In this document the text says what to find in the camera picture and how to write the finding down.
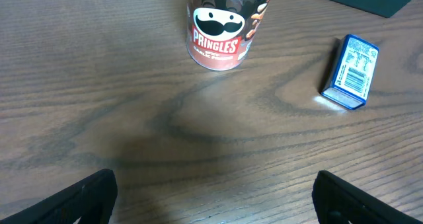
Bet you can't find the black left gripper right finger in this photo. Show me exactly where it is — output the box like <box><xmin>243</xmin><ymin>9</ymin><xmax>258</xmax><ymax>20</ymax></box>
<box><xmin>312</xmin><ymin>170</ymin><xmax>422</xmax><ymax>224</ymax></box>

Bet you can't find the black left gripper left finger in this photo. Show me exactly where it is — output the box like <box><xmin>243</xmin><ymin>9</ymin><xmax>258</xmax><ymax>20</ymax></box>
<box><xmin>1</xmin><ymin>169</ymin><xmax>118</xmax><ymax>224</ymax></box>

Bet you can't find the red Pringles can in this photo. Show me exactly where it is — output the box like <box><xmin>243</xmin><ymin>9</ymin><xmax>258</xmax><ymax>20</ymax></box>
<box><xmin>186</xmin><ymin>0</ymin><xmax>270</xmax><ymax>71</ymax></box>

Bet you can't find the small blue carton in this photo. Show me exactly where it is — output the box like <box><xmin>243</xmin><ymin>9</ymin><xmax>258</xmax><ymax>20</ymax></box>
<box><xmin>321</xmin><ymin>34</ymin><xmax>379</xmax><ymax>110</ymax></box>

